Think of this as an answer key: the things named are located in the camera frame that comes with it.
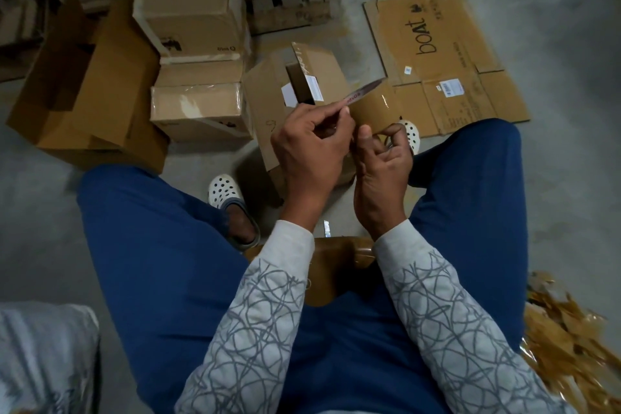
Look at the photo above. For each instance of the person's left hand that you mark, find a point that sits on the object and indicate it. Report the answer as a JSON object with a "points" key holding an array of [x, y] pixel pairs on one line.
{"points": [[309, 161]]}

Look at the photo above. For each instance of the person's right hand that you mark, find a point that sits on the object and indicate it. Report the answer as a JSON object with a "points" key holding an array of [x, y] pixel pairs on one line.
{"points": [[380, 181]]}

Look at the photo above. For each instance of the brown packing tape roll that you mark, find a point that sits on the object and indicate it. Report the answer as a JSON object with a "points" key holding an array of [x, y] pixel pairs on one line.
{"points": [[374, 108]]}

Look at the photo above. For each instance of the small cardboard box being taped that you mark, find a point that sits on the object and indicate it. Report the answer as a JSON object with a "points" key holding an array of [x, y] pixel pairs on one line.
{"points": [[262, 98], [199, 103]]}

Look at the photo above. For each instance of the brown cardboard sheet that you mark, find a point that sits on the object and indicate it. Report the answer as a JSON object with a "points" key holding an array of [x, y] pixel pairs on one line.
{"points": [[437, 40]]}

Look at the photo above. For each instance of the cardboard box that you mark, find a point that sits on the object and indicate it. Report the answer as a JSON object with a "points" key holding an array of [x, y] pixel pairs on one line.
{"points": [[189, 11]]}

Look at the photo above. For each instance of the large black-label cardboard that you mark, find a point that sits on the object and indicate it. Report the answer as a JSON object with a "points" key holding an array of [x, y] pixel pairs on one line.
{"points": [[107, 89]]}

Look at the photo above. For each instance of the person's left forearm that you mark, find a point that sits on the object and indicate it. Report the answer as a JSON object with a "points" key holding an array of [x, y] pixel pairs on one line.
{"points": [[247, 331]]}

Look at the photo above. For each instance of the person's right forearm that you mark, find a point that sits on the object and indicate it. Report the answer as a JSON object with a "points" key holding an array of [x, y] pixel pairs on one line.
{"points": [[456, 331]]}

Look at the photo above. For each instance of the person's right white clog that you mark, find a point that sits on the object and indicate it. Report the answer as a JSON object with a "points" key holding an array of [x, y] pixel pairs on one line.
{"points": [[412, 135]]}

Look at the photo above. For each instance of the person's white clog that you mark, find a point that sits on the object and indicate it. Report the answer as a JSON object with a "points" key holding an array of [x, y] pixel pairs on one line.
{"points": [[225, 191], [412, 135]]}

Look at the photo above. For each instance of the person's left white clog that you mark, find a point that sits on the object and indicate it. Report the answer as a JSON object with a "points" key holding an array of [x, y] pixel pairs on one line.
{"points": [[225, 191]]}

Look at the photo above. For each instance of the person's blue trousers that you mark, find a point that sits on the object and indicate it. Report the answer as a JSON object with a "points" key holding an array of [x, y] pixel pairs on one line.
{"points": [[145, 263]]}

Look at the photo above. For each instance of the crumpled brown tape scraps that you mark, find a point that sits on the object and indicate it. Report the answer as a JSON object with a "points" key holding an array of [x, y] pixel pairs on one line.
{"points": [[572, 351]]}

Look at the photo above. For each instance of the brown plastic-wrapped stool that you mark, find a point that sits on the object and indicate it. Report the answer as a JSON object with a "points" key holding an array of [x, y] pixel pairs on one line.
{"points": [[335, 268]]}

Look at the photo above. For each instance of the wooden pallet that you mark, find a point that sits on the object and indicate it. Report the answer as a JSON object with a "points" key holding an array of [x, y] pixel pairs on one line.
{"points": [[286, 6]]}

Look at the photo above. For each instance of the white woven sack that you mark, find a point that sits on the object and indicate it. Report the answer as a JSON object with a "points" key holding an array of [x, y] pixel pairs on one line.
{"points": [[44, 360]]}

